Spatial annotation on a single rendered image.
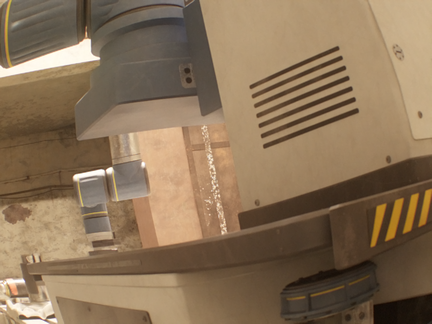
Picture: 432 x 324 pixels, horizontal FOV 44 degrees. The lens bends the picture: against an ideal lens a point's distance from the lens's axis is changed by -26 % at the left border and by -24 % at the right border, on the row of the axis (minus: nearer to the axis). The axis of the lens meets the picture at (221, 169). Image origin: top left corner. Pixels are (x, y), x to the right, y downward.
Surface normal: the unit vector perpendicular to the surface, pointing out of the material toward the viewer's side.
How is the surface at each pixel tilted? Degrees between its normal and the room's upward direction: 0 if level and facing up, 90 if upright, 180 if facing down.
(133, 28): 154
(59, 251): 90
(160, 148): 90
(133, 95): 90
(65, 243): 90
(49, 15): 111
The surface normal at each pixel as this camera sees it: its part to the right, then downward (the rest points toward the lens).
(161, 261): -0.84, 0.11
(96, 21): 0.23, 0.68
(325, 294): -0.29, -0.05
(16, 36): 0.21, 0.43
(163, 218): 0.51, -0.19
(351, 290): 0.29, -0.16
